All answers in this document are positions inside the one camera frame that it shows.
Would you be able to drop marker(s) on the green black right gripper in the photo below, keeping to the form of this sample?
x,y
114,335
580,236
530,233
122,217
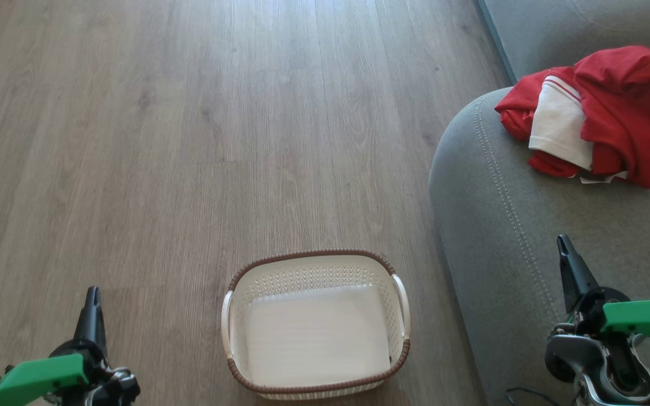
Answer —
x,y
641,318

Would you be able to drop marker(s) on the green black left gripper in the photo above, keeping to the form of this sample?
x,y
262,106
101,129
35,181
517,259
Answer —
x,y
37,380

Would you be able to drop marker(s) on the red and white garment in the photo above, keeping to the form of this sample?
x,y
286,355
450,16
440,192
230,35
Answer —
x,y
624,84

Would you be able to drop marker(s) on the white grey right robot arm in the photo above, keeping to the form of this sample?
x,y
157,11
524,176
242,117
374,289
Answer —
x,y
601,366

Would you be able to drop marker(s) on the grey flat sofa section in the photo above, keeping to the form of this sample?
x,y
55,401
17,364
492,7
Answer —
x,y
545,28

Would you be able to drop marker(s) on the grey fabric sofa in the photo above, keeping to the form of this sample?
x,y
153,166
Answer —
x,y
500,225

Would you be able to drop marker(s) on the white basket with brown rim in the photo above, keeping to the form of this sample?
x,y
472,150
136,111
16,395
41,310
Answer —
x,y
313,338

